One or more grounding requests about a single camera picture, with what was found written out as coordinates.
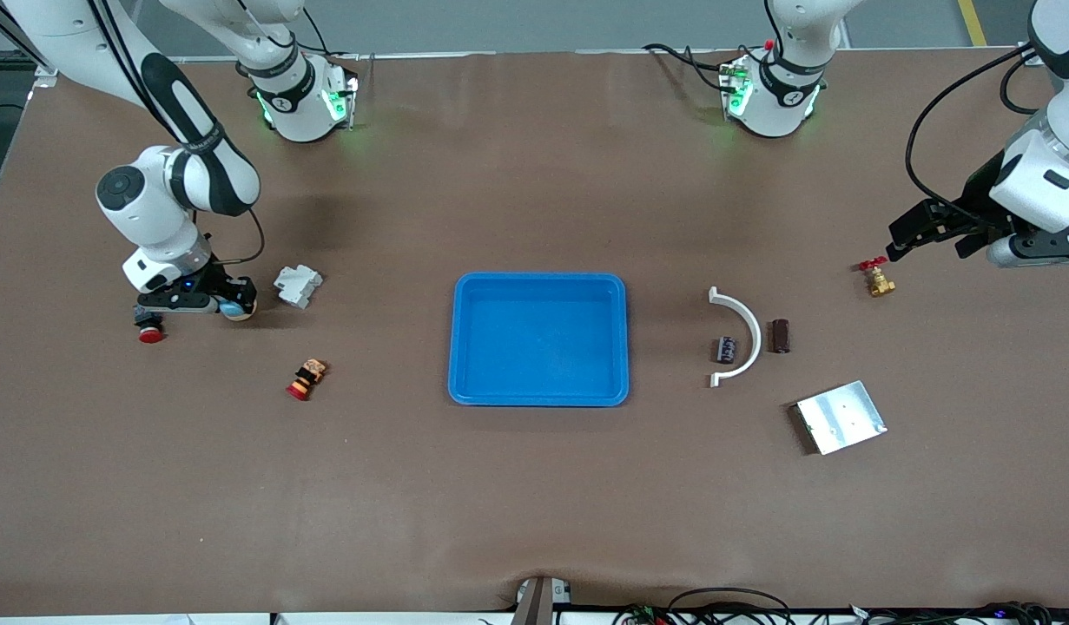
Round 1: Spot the black base cable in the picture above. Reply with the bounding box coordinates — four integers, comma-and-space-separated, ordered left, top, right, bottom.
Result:
300, 4, 361, 62
642, 40, 765, 93

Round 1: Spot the brass valve with red handle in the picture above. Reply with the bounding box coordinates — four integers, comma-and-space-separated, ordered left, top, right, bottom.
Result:
855, 257, 897, 299

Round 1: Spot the white curved pipe bracket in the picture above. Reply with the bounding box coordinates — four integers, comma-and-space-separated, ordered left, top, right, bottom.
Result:
706, 286, 763, 389

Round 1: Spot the black cable bundle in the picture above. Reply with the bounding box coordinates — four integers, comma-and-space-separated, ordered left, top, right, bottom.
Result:
612, 587, 1069, 625

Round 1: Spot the brown table cover sheet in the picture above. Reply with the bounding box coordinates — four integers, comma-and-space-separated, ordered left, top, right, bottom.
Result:
0, 48, 1069, 619

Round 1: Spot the grey metal edge bracket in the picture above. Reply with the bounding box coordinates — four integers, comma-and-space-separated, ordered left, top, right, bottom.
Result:
512, 576, 574, 625

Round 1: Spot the red yellow emergency stop button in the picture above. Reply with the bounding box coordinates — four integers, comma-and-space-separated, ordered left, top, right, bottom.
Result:
286, 358, 328, 402

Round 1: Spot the silver metal plate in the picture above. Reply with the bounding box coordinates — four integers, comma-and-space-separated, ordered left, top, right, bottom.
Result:
795, 380, 888, 456

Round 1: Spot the white circuit breaker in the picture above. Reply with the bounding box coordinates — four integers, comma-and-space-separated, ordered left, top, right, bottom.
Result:
274, 264, 325, 310

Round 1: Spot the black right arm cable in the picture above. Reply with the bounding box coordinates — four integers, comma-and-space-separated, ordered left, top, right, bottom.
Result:
87, 0, 266, 264

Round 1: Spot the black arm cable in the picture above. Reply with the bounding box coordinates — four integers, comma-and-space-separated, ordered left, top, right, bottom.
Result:
87, 0, 266, 264
904, 43, 1052, 209

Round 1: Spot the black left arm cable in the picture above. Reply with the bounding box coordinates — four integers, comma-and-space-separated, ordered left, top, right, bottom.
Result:
904, 43, 1052, 209

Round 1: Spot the blue plastic tray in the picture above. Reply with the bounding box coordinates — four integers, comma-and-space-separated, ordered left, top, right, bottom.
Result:
447, 272, 630, 408

